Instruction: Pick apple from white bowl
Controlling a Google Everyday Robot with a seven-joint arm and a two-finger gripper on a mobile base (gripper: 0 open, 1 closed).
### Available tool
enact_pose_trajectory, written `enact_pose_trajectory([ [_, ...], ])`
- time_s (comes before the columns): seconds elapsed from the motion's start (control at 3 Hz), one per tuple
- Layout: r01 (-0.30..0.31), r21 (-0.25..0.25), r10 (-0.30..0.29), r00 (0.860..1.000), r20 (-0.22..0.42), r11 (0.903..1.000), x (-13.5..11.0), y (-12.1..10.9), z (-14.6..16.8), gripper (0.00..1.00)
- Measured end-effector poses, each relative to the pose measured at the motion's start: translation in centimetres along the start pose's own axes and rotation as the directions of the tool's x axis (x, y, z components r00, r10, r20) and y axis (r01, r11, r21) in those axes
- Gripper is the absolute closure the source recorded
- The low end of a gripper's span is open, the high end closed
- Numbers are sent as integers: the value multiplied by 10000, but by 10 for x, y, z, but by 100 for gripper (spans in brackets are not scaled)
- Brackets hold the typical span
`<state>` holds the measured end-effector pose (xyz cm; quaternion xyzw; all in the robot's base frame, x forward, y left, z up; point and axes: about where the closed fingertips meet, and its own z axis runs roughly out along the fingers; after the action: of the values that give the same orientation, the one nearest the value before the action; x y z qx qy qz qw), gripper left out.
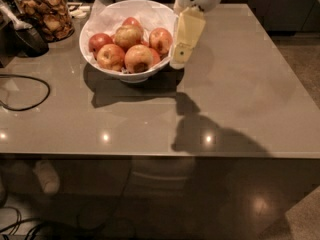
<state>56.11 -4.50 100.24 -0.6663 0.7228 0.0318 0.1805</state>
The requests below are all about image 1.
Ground left red apple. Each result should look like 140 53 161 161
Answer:
89 33 113 57

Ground black appliance with silver handle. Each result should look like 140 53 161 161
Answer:
0 0 49 68

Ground white paper bowl liner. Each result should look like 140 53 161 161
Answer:
79 0 176 53

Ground red apple under front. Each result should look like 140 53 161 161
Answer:
149 47 161 66

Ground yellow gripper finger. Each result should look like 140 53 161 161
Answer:
170 6 206 69

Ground back red apple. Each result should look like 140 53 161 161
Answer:
123 17 143 30

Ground right red-yellow apple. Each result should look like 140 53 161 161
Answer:
149 27 173 55

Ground center yellow-green apple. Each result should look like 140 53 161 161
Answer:
114 25 143 51

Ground small white items behind bowl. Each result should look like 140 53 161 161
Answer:
68 4 90 19

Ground black cable on table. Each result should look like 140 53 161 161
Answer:
0 73 52 113

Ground glass jar of dried chips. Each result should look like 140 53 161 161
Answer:
14 0 74 42

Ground black cables on floor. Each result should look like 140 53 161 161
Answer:
0 157 134 240

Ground yellow-red apple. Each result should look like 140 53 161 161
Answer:
97 44 125 72
125 45 153 74

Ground white ceramic bowl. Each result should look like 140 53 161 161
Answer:
80 1 170 83

